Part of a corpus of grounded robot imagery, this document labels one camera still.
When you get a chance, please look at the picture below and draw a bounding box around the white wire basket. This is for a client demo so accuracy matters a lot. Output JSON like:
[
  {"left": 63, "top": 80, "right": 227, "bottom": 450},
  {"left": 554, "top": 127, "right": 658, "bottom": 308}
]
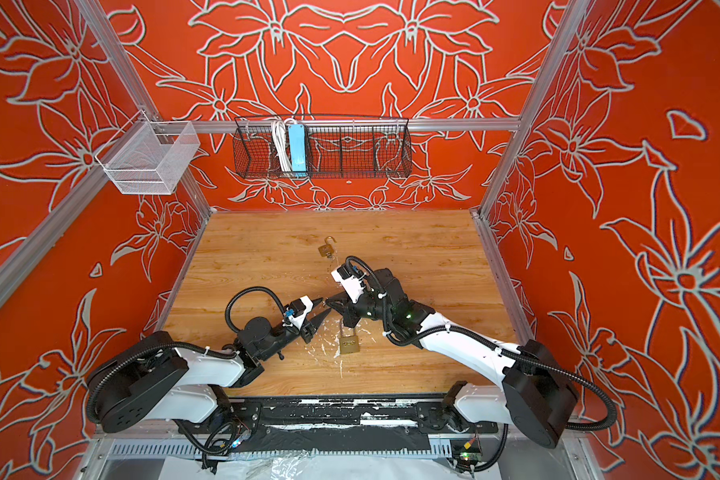
[{"left": 94, "top": 110, "right": 200, "bottom": 195}]

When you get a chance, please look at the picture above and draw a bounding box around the grey slotted cable duct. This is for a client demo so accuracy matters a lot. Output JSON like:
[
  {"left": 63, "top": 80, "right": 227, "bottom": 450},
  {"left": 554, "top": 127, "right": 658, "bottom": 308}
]
[{"left": 104, "top": 440, "right": 453, "bottom": 461}]

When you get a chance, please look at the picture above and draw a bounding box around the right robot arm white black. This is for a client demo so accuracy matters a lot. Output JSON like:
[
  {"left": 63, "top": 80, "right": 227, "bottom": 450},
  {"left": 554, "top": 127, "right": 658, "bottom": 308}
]
[{"left": 326, "top": 256, "right": 617, "bottom": 448}]

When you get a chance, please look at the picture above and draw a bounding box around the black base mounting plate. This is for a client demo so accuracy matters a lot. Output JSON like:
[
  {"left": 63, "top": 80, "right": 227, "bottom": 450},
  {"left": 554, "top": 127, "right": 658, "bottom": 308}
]
[{"left": 176, "top": 394, "right": 501, "bottom": 451}]

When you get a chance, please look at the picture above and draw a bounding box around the black wire basket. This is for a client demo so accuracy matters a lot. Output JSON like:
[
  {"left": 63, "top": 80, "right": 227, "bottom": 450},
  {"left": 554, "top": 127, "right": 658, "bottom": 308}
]
[{"left": 232, "top": 115, "right": 413, "bottom": 180}]

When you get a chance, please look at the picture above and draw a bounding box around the long-shackle brass padlock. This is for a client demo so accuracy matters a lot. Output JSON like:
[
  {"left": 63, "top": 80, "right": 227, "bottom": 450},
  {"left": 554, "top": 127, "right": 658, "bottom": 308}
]
[{"left": 338, "top": 322, "right": 361, "bottom": 356}]

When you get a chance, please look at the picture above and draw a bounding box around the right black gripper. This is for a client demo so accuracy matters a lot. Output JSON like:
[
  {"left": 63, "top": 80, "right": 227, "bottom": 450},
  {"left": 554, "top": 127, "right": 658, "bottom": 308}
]
[{"left": 322, "top": 289, "right": 395, "bottom": 331}]

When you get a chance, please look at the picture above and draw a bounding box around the small brass padlock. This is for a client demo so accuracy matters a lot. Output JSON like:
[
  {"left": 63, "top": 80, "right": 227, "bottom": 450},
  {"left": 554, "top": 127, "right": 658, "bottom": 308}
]
[{"left": 318, "top": 236, "right": 337, "bottom": 260}]

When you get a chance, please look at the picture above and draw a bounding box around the white cables bundle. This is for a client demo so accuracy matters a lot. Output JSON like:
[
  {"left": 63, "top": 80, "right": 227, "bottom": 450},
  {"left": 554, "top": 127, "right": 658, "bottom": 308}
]
[{"left": 271, "top": 119, "right": 292, "bottom": 175}]

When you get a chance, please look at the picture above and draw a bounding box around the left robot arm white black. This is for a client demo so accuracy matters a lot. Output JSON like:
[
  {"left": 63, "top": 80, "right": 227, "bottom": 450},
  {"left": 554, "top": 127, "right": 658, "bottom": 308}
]
[{"left": 85, "top": 286, "right": 328, "bottom": 433}]

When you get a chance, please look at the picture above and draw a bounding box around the light blue box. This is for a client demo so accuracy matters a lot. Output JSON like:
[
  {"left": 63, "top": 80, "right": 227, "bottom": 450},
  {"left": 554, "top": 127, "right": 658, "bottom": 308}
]
[{"left": 288, "top": 123, "right": 307, "bottom": 176}]

